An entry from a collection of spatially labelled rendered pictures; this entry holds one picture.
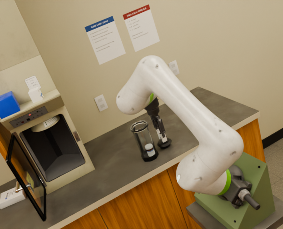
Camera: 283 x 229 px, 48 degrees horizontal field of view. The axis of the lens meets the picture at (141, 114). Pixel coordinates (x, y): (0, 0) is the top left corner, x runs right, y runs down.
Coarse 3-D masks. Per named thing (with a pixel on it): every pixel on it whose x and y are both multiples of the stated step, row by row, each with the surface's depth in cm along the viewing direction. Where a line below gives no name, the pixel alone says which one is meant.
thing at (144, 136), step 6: (144, 120) 184; (132, 126) 183; (138, 126) 186; (144, 126) 177; (138, 132) 178; (144, 132) 179; (138, 138) 180; (144, 138) 180; (150, 138) 182; (138, 144) 184; (144, 144) 181; (150, 144) 183; (144, 150) 183; (150, 150) 184; (144, 156) 186; (150, 156) 185
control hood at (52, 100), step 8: (48, 96) 166; (56, 96) 163; (24, 104) 167; (32, 104) 163; (40, 104) 162; (48, 104) 165; (56, 104) 170; (64, 104) 175; (24, 112) 160; (48, 112) 173; (0, 120) 157; (8, 120) 159; (8, 128) 165
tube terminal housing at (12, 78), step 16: (16, 64) 163; (32, 64) 165; (0, 80) 162; (16, 80) 164; (48, 80) 171; (16, 96) 167; (64, 112) 179; (16, 128) 172; (80, 144) 189; (64, 176) 191; (80, 176) 195; (48, 192) 190
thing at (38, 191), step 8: (16, 144) 167; (8, 152) 150; (16, 152) 162; (16, 160) 156; (24, 160) 169; (16, 168) 151; (24, 168) 163; (16, 176) 147; (24, 176) 157; (32, 176) 171; (32, 184) 165; (40, 184) 180; (32, 192) 159; (40, 192) 174; (40, 200) 167; (40, 208) 162; (40, 216) 158
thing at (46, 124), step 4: (56, 116) 186; (48, 120) 180; (52, 120) 182; (56, 120) 183; (36, 124) 180; (40, 124) 179; (44, 124) 179; (48, 124) 180; (52, 124) 181; (32, 128) 182; (36, 128) 180; (40, 128) 179; (44, 128) 179
